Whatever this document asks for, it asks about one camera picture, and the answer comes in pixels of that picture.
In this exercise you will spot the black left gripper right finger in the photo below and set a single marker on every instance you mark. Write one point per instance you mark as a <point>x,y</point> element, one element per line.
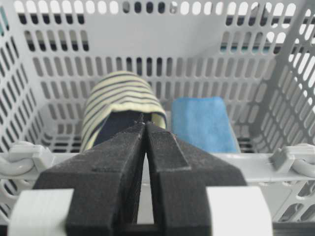
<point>179,175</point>

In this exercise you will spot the grey basket handle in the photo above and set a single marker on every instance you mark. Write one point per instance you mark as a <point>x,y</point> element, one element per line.
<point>254,167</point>

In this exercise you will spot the yellow navy striped cloth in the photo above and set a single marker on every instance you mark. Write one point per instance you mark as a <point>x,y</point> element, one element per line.
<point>118,92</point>

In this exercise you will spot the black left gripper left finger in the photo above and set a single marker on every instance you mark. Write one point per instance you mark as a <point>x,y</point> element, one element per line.
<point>106,183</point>

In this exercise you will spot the grey plastic shopping basket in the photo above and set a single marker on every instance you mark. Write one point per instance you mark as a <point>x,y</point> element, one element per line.
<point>257,55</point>

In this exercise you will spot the blue folded cloth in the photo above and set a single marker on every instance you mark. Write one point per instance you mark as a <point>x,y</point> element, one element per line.
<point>204,123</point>

